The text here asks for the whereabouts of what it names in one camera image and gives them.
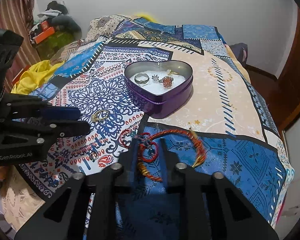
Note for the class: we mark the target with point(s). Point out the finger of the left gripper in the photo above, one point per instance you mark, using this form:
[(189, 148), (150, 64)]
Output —
[(27, 106), (46, 129)]

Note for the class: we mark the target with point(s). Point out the dark purple pillow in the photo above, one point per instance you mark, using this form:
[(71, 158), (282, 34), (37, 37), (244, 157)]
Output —
[(240, 51)]

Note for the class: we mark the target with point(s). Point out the pile of clothes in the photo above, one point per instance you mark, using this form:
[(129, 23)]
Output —
[(57, 16)]

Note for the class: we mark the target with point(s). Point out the red striped curtain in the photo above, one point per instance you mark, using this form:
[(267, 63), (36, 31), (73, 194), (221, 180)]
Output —
[(17, 16)]

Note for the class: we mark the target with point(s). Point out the orange box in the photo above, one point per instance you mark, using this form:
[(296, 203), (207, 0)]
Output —
[(43, 35)]

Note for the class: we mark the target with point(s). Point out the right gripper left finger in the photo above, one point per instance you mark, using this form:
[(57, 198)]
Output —
[(84, 207)]

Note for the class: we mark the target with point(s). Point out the white suitcase with stickers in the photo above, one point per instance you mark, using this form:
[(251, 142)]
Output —
[(289, 217)]

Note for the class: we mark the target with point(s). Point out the yellow curved bed rail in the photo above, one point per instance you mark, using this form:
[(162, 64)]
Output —
[(147, 17)]

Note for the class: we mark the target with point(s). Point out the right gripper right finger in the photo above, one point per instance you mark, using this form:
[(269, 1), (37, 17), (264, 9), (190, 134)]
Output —
[(211, 207)]

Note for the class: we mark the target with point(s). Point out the purple heart-shaped tin box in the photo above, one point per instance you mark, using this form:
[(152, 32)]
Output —
[(159, 88)]

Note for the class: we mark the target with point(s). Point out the blue patchwork bed cover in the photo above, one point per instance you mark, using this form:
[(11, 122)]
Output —
[(181, 145)]

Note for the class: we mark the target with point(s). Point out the yellow cloth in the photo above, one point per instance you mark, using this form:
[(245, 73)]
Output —
[(35, 76)]

